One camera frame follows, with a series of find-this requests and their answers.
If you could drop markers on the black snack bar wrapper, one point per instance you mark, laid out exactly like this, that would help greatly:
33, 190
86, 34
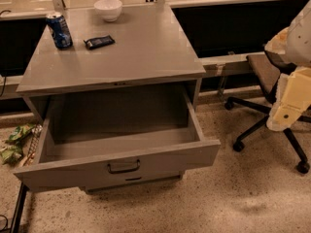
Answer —
98, 42

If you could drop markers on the black drawer handle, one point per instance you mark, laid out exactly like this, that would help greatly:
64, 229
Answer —
125, 167

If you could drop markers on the black office chair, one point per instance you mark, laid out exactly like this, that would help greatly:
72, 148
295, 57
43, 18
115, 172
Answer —
268, 68

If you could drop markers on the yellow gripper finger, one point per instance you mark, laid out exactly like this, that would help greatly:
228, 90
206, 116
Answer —
293, 97

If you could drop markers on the patterned snack packet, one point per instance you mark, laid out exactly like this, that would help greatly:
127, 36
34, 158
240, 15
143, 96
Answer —
31, 146

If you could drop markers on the blue pepsi can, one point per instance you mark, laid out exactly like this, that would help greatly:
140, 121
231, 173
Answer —
57, 24

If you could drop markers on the grey open top drawer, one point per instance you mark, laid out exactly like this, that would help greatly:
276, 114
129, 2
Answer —
85, 131

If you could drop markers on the grey metal cabinet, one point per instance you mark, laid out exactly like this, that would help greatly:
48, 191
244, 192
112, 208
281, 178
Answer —
150, 48

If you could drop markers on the green chip bag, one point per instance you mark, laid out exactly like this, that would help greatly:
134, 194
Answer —
11, 154
20, 133

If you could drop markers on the white bowl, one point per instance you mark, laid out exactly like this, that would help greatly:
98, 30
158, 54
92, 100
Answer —
109, 10

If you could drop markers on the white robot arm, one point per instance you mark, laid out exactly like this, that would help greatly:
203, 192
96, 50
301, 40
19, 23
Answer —
294, 42

